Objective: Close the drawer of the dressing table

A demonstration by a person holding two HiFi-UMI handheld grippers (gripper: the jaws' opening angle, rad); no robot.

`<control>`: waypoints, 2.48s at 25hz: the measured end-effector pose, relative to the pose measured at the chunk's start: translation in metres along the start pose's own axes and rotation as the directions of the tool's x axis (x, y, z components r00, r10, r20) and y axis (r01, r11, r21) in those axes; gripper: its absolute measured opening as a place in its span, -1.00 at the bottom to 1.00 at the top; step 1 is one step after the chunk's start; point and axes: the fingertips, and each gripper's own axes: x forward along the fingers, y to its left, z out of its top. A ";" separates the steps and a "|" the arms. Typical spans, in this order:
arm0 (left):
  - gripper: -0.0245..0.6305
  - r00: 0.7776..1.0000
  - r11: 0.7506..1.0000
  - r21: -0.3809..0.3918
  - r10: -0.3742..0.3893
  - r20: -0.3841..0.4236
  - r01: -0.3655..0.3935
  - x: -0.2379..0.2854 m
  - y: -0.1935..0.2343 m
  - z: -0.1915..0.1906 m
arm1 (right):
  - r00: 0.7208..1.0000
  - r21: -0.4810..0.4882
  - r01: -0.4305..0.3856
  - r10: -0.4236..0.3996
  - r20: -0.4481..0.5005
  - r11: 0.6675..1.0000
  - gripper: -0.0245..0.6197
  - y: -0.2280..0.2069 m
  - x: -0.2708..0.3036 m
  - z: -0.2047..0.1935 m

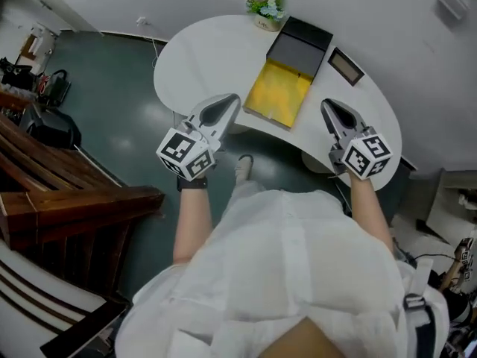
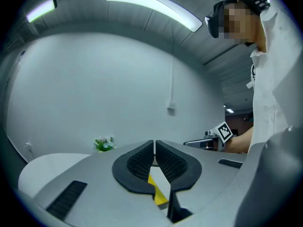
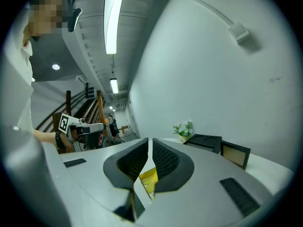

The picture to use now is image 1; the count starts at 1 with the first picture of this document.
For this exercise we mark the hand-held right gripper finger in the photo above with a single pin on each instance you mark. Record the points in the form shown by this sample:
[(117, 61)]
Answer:
[(357, 119), (331, 125)]

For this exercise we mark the white curved table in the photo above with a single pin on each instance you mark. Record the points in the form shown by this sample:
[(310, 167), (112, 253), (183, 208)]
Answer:
[(208, 65)]

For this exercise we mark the grey shelf unit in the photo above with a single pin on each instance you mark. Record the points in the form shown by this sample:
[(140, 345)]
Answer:
[(451, 200)]

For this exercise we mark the wooden bench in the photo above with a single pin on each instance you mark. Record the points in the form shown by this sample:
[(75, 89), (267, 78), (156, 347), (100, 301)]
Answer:
[(74, 203)]

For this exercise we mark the person's chest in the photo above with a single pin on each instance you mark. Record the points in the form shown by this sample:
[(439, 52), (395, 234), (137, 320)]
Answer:
[(300, 339)]

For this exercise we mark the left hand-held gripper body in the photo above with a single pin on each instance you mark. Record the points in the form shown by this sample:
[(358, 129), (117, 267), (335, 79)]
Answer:
[(184, 153)]

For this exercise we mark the black cart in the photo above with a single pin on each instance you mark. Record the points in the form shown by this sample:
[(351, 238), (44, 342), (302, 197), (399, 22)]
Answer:
[(54, 88)]

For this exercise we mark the yellow box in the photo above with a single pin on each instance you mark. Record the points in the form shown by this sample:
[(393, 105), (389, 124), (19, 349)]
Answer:
[(277, 93)]

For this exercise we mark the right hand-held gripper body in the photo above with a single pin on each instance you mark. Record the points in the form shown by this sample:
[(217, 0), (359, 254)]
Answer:
[(367, 157)]

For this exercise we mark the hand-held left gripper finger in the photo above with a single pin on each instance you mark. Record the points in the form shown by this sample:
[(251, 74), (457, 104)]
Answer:
[(227, 123), (197, 113)]

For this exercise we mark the white wall socket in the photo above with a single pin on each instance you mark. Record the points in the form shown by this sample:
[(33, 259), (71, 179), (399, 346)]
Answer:
[(141, 21)]

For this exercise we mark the person's right forearm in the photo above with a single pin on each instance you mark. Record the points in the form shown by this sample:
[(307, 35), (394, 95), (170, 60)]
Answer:
[(369, 211)]

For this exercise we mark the person's left forearm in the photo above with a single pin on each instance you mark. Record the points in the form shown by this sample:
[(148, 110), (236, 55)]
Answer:
[(194, 222)]

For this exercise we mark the black picture frame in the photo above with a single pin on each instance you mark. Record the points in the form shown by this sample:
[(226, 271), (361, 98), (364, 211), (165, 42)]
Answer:
[(346, 66)]

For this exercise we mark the person's white shoe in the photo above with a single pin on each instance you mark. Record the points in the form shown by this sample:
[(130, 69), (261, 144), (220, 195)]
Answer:
[(244, 167)]

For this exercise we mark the black bag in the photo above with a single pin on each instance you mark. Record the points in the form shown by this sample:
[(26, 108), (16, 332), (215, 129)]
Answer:
[(52, 127)]

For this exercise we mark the black wristband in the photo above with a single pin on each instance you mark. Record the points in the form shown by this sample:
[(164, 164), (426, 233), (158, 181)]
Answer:
[(192, 184)]

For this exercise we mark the person's white clothing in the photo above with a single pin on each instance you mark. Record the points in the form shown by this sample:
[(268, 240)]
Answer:
[(283, 259)]

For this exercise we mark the white wall fixture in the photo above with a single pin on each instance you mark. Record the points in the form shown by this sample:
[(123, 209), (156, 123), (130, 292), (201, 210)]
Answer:
[(452, 3)]

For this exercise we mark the potted flowers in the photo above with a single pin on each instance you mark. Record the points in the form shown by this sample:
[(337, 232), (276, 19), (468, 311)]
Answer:
[(266, 11)]

